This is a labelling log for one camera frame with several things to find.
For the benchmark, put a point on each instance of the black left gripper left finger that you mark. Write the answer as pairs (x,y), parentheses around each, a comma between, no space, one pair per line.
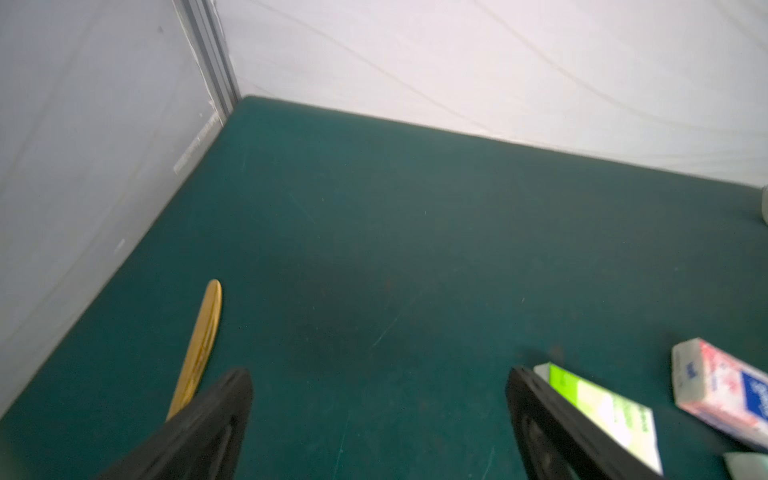
(202,441)

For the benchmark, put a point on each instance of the green tissue pack far left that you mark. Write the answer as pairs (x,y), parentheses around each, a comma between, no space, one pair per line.
(630,424)

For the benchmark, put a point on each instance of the pink tissue pack upper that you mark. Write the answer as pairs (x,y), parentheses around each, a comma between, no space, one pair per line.
(721,391)

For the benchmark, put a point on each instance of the yellow wooden knife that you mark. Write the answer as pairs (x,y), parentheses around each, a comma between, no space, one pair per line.
(199,348)

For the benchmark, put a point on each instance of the white plastic storage box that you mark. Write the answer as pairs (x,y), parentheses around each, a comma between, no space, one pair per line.
(764,204)

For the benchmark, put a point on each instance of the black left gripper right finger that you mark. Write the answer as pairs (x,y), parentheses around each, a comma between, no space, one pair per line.
(557,441)

